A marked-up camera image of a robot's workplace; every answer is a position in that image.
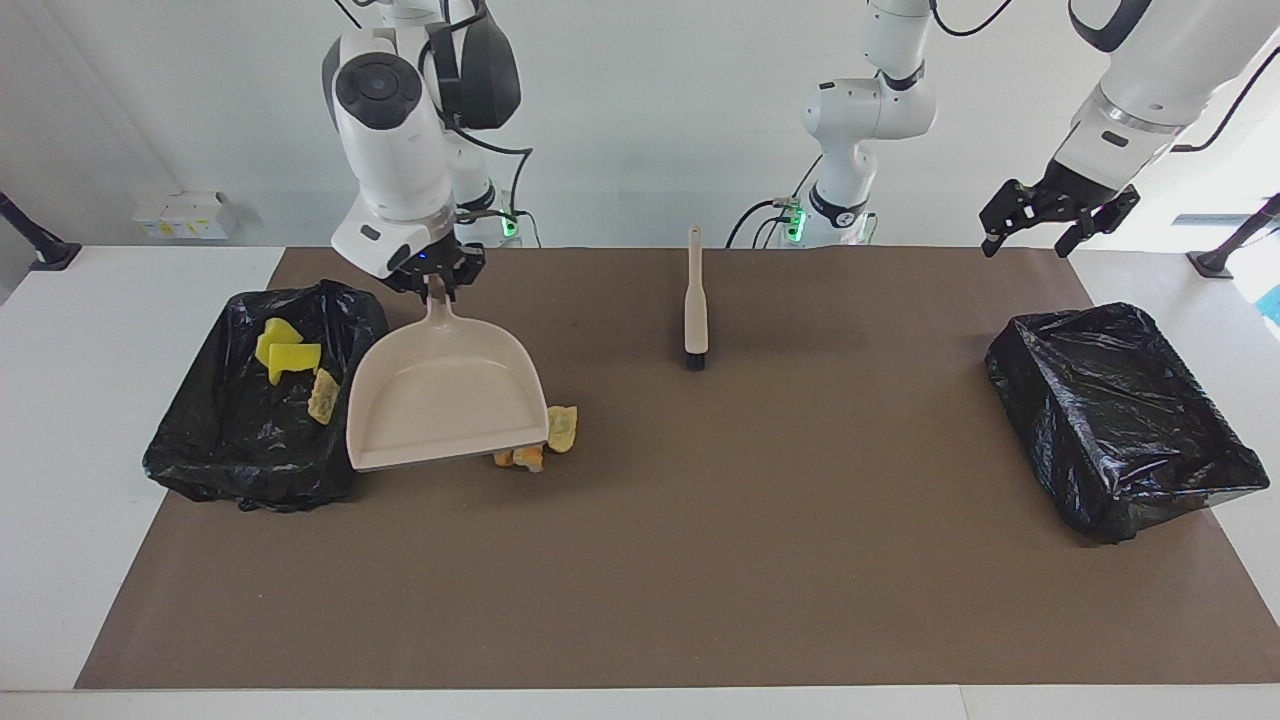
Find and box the white wall box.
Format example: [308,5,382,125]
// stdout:
[133,191,238,241]

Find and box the brown table mat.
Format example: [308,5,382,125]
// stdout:
[75,247,1280,691]

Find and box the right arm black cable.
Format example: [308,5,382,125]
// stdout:
[335,0,536,246]

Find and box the wavy green yellow sponge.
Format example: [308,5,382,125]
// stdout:
[255,318,304,371]

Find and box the orange striped croissant piece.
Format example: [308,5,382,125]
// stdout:
[307,368,342,426]

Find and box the beige hand brush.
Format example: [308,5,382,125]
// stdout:
[684,226,709,372]

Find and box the black bag lined bin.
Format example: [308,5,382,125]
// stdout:
[142,279,392,513]
[985,302,1271,546]

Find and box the black camera stand pole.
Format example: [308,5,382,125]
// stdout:
[1187,193,1280,280]
[0,191,83,272]

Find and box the left arm base cable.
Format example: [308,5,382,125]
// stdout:
[725,155,823,249]

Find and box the beige plastic dustpan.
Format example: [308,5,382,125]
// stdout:
[346,275,550,473]

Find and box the plain yellow sponge piece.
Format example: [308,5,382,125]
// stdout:
[268,343,323,387]

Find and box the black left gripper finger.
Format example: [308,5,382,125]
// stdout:
[980,180,1046,258]
[1055,188,1141,259]

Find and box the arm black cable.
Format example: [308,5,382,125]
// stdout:
[335,0,536,246]
[925,0,1280,153]

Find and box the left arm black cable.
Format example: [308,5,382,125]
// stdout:
[925,0,1280,153]

